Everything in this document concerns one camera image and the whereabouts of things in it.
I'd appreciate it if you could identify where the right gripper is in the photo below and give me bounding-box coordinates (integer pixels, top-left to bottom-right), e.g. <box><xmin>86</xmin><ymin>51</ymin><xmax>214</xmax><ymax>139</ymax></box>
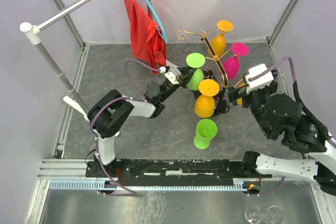
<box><xmin>225</xmin><ymin>82</ymin><xmax>277</xmax><ymax>136</ymax></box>

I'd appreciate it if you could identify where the orange wine glass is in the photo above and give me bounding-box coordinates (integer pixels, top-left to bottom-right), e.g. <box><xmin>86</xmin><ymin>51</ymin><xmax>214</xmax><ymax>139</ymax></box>
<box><xmin>194</xmin><ymin>79</ymin><xmax>220</xmax><ymax>118</ymax></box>
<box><xmin>234</xmin><ymin>83</ymin><xmax>247</xmax><ymax>106</ymax></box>
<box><xmin>211</xmin><ymin>20</ymin><xmax>234</xmax><ymax>57</ymax></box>

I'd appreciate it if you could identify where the green wine glass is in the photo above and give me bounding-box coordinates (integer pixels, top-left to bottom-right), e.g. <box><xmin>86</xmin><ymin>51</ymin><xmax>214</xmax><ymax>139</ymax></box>
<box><xmin>194</xmin><ymin>119</ymin><xmax>218</xmax><ymax>150</ymax></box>
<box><xmin>186</xmin><ymin>52</ymin><xmax>205</xmax><ymax>91</ymax></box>

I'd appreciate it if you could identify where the pink wine glass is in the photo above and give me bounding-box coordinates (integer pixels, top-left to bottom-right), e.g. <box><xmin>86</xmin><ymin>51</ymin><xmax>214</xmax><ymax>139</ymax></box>
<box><xmin>223</xmin><ymin>42</ymin><xmax>250</xmax><ymax>80</ymax></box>

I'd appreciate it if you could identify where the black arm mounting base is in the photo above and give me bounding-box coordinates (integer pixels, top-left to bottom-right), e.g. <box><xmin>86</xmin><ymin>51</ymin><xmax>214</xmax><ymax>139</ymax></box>
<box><xmin>85</xmin><ymin>151</ymin><xmax>274</xmax><ymax>187</ymax></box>

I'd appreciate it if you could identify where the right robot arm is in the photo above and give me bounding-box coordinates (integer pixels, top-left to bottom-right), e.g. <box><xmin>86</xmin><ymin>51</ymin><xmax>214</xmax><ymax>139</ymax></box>
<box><xmin>228</xmin><ymin>82</ymin><xmax>335</xmax><ymax>196</ymax></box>

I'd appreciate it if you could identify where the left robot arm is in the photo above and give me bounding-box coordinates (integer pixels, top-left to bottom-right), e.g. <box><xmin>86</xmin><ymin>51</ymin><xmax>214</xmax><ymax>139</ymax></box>
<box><xmin>88</xmin><ymin>66</ymin><xmax>196</xmax><ymax>177</ymax></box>

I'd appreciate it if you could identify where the gold wine glass rack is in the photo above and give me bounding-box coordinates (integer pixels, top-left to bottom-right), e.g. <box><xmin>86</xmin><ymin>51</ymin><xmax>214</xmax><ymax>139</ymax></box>
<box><xmin>175</xmin><ymin>23</ymin><xmax>245</xmax><ymax>117</ymax></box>

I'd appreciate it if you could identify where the clear wine glass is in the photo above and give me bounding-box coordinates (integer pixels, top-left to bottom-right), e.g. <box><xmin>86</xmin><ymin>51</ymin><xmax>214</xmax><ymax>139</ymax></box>
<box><xmin>244</xmin><ymin>205</ymin><xmax>285</xmax><ymax>223</ymax></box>

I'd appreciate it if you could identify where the red cloth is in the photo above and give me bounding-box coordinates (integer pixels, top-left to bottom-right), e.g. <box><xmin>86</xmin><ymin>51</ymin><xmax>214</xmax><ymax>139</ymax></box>
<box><xmin>124</xmin><ymin>0</ymin><xmax>167</xmax><ymax>69</ymax></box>

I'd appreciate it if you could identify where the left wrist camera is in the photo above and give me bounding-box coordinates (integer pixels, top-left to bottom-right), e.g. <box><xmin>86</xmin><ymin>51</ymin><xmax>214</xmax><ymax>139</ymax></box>
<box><xmin>160</xmin><ymin>66</ymin><xmax>181</xmax><ymax>84</ymax></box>

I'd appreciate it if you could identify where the white cable tray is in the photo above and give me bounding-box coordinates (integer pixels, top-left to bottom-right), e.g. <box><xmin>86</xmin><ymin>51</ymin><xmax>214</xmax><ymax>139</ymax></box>
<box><xmin>48</xmin><ymin>178</ymin><xmax>262</xmax><ymax>192</ymax></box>

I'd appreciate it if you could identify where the silver clothes rail stand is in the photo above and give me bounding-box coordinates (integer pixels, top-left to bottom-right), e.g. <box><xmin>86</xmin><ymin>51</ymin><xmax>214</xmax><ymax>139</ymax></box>
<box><xmin>19</xmin><ymin>0</ymin><xmax>179</xmax><ymax>126</ymax></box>

